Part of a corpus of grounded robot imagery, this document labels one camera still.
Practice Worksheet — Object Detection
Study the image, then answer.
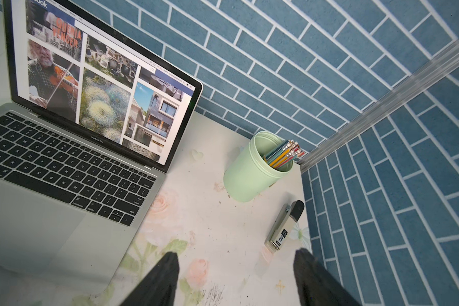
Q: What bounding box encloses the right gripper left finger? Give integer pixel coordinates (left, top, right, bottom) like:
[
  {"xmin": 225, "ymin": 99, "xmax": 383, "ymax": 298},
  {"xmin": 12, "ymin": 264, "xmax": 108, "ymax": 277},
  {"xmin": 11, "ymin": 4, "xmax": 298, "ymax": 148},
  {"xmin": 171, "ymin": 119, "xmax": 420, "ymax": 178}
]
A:
[{"xmin": 121, "ymin": 252, "xmax": 180, "ymax": 305}]

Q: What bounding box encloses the bundle of coloured pencils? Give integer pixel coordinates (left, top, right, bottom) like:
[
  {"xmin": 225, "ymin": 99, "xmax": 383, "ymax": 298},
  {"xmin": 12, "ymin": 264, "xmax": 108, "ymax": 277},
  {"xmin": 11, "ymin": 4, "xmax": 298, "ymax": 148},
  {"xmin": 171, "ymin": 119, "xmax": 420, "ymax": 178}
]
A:
[{"xmin": 263, "ymin": 140, "xmax": 307, "ymax": 170}]

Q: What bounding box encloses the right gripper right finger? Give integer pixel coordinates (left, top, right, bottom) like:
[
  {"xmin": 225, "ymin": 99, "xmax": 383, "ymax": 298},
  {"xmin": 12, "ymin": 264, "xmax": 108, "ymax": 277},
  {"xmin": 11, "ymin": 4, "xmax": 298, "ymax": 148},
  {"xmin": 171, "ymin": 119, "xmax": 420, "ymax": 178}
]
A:
[{"xmin": 293, "ymin": 248, "xmax": 360, "ymax": 306}]

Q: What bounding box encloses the mint green pencil cup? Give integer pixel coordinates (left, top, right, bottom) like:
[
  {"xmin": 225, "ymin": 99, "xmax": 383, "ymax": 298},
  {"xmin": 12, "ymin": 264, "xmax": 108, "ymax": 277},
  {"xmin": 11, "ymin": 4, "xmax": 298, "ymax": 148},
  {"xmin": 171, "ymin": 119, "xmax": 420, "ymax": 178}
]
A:
[{"xmin": 223, "ymin": 131, "xmax": 293, "ymax": 202}]

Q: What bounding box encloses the floral table mat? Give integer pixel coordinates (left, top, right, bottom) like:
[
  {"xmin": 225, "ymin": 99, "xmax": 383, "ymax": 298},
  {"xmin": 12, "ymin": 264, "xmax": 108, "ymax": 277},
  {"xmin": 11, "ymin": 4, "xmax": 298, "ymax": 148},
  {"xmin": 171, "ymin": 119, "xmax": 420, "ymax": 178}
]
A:
[{"xmin": 0, "ymin": 12, "xmax": 301, "ymax": 305}]

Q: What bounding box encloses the silver laptop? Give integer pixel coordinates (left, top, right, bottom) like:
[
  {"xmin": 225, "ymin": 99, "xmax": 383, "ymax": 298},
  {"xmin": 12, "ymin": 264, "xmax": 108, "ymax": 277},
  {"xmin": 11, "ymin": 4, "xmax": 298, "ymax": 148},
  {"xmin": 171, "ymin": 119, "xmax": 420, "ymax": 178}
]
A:
[{"xmin": 0, "ymin": 1, "xmax": 203, "ymax": 290}]

